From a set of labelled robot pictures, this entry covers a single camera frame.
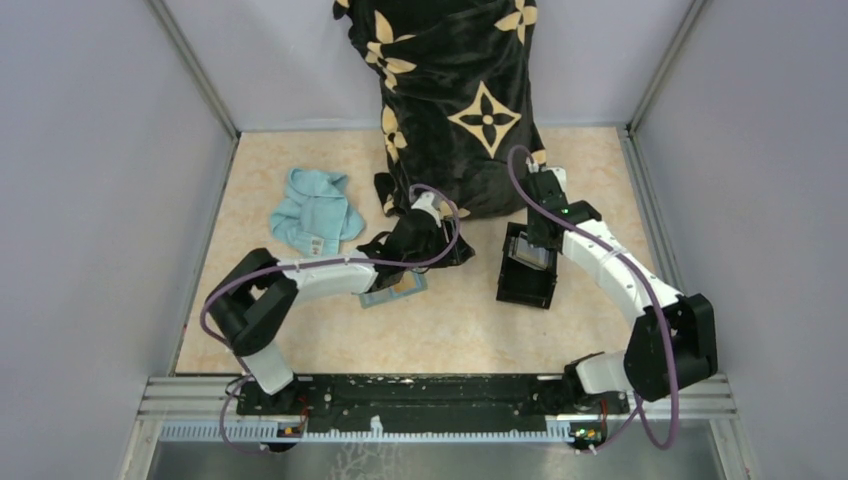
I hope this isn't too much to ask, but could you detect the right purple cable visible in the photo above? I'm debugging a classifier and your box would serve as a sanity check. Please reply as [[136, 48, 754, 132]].
[[506, 145, 681, 457]]

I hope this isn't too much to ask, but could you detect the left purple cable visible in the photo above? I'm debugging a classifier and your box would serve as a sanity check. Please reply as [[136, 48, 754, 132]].
[[198, 184, 462, 457]]

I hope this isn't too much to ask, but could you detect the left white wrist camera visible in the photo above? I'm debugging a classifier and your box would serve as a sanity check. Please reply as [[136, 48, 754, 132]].
[[411, 192, 442, 227]]

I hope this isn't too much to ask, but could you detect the white slotted cable duct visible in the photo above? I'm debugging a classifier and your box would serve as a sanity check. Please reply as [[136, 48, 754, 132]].
[[159, 417, 604, 446]]

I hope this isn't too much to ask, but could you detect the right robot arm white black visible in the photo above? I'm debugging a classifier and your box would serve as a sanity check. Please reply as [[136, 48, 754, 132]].
[[513, 168, 718, 412]]

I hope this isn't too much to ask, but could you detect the purple cable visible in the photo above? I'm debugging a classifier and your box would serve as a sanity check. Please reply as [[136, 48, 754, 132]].
[[506, 145, 681, 457], [198, 184, 462, 457]]

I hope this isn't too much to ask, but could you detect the black card tray box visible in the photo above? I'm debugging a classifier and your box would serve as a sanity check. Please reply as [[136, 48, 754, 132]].
[[496, 222, 558, 310]]

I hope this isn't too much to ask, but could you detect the black beige flower-patterned blanket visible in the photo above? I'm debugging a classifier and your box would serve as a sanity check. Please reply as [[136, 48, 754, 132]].
[[332, 0, 546, 219]]

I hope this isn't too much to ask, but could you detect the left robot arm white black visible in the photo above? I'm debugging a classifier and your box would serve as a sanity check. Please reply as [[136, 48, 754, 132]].
[[200, 212, 475, 414]]

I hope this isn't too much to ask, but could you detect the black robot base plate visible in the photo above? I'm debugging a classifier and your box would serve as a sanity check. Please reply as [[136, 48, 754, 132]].
[[236, 374, 630, 434]]

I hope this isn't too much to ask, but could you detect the aluminium frame rail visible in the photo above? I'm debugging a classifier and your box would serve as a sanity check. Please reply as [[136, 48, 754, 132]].
[[135, 374, 738, 423]]

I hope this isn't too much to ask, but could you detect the light blue cloth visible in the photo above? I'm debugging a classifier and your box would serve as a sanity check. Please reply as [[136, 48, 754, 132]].
[[269, 168, 366, 257]]

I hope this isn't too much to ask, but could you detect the stack of cards in tray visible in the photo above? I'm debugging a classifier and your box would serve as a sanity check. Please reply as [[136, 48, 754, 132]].
[[512, 237, 550, 270]]

